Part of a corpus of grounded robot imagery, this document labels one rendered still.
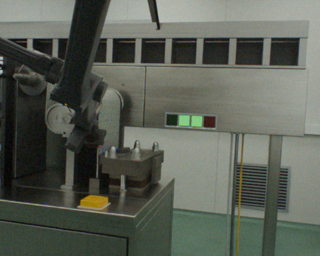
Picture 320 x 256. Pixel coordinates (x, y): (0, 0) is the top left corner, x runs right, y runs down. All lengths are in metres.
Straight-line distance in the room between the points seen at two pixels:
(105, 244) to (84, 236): 0.08
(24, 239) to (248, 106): 1.07
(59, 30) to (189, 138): 2.46
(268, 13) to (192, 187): 2.16
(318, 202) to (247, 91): 2.69
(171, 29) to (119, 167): 0.73
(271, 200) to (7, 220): 1.21
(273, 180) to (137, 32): 0.99
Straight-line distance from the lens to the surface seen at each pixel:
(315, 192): 4.09
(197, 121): 1.59
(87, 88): 0.74
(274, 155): 1.76
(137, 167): 1.29
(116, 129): 1.56
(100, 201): 1.12
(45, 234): 1.24
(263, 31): 1.63
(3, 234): 1.34
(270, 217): 1.83
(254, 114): 1.58
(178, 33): 1.66
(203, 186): 4.02
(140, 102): 1.65
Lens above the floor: 1.23
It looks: 3 degrees down
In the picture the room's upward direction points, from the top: 3 degrees clockwise
